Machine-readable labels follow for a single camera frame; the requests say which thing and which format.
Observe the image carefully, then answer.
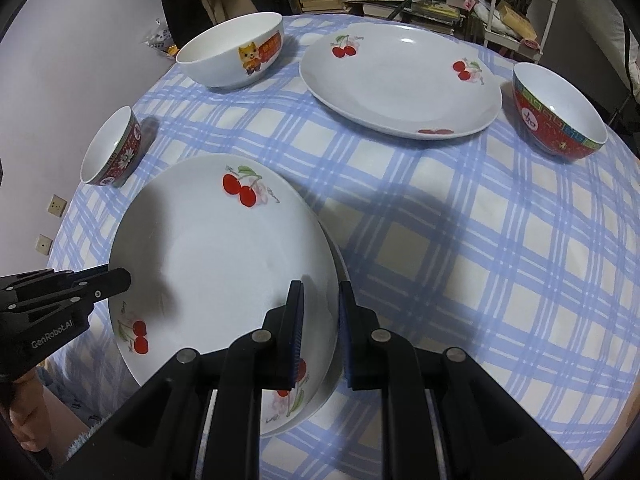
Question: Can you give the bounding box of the cardboard box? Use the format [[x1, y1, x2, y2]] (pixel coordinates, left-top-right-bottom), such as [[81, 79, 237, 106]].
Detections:
[[497, 0, 539, 42]]

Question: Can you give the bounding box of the white cherry print plate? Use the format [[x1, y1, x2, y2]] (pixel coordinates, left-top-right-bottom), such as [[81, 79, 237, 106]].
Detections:
[[259, 225, 351, 437], [107, 154, 341, 398], [299, 23, 503, 141]]

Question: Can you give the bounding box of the person's left hand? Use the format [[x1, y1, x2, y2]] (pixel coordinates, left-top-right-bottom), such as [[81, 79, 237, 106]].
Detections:
[[9, 367, 88, 461]]

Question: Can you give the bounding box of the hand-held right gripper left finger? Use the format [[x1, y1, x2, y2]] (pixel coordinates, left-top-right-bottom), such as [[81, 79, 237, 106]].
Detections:
[[52, 280, 308, 480]]

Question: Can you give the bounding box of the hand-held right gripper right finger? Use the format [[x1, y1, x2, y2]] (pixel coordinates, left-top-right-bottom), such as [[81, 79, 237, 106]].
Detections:
[[338, 280, 586, 480]]

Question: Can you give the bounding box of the printed snack bag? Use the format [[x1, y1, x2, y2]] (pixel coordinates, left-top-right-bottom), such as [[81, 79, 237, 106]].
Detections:
[[145, 17, 181, 58]]

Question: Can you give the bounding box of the pile of papers and books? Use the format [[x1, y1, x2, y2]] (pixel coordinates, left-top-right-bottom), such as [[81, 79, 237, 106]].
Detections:
[[349, 0, 471, 37]]

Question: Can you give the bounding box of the blue checked tablecloth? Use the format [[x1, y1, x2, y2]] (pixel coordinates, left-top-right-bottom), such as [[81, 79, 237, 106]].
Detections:
[[46, 12, 640, 480]]

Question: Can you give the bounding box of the small red floral bowl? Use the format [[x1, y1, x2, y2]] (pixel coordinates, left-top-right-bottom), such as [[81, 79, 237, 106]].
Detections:
[[81, 105, 143, 188]]

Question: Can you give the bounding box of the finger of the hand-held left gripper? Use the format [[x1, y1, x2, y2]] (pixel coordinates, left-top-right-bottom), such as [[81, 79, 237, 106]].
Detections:
[[0, 267, 132, 328]]

